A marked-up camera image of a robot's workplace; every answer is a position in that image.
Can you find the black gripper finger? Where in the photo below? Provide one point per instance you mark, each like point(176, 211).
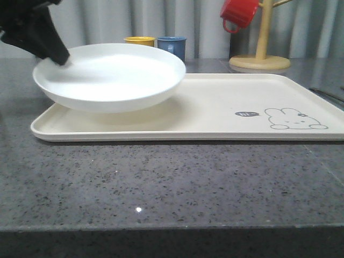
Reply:
point(49, 41)

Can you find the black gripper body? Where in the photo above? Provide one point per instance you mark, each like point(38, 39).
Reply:
point(18, 20)

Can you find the white round plate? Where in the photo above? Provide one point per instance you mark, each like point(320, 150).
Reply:
point(111, 78)

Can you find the yellow mug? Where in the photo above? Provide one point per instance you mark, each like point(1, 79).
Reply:
point(140, 40)

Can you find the blue mug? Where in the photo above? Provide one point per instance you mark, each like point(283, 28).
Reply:
point(173, 45)

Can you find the red mug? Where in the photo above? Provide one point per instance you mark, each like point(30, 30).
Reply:
point(239, 13)

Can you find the wooden mug tree stand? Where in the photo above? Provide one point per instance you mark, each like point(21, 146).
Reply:
point(261, 60)

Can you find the cream rabbit serving tray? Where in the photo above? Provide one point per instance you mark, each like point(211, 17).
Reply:
point(207, 107)

